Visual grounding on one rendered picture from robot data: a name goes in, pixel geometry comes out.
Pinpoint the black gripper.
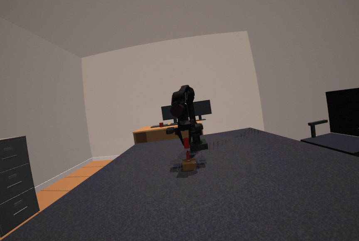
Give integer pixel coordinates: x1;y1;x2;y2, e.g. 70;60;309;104
166;115;203;146

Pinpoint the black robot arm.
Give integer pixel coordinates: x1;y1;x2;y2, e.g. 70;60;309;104
170;85;202;145

